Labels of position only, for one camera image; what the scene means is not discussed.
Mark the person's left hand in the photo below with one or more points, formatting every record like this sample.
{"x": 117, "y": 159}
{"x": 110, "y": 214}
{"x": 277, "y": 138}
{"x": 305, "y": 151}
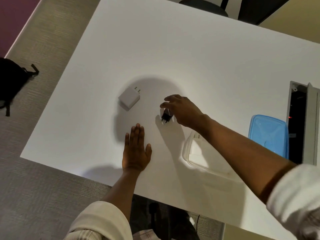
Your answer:
{"x": 136, "y": 154}

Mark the person's right hand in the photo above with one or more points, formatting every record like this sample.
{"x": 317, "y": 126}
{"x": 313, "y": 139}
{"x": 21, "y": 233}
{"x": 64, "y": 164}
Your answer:
{"x": 186, "y": 112}

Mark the dark grey charger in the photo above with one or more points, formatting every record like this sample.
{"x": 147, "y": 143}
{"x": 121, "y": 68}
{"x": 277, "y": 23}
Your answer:
{"x": 166, "y": 117}

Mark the clear plastic container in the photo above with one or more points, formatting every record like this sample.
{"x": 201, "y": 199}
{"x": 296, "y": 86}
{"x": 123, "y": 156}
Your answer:
{"x": 186, "y": 157}

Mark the small white charger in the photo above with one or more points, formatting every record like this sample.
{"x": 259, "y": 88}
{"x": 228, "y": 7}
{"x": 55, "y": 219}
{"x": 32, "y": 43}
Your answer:
{"x": 128, "y": 99}

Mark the blue plastic lid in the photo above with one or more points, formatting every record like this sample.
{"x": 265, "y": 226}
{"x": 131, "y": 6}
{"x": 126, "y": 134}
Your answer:
{"x": 267, "y": 137}

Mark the person's left forearm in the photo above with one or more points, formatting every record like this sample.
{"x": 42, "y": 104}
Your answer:
{"x": 122, "y": 192}

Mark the person's right forearm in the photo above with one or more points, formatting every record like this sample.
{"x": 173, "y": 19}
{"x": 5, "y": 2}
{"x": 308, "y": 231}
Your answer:
{"x": 245, "y": 157}

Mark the plaid shirt with white cuffs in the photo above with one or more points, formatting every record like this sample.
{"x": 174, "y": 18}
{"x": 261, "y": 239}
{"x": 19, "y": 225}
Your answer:
{"x": 100, "y": 222}

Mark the dark trousers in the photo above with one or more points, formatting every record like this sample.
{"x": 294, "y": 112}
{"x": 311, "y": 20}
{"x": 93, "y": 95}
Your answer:
{"x": 175, "y": 222}

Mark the black office chair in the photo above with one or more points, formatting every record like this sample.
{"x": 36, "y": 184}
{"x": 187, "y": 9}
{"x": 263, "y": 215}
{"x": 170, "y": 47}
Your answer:
{"x": 205, "y": 4}

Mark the black bag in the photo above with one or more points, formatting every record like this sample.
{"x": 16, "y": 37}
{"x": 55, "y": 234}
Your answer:
{"x": 10, "y": 79}

